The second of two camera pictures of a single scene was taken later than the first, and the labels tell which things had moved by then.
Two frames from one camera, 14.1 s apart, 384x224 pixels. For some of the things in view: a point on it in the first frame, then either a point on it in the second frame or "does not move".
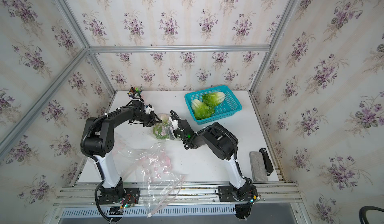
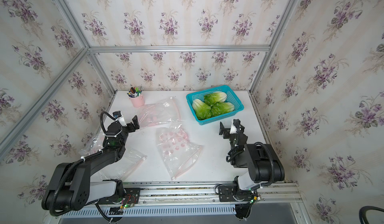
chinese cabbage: (201, 111) does not move
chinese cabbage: (162, 130) → (219, 108)
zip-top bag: (158, 182) → (178, 151)
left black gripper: (152, 120) → (130, 128)
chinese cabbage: (213, 99) does not move
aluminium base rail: (182, 195) does not move
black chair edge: (362, 211) does not move
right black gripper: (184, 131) → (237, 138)
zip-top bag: (164, 130) → (161, 111)
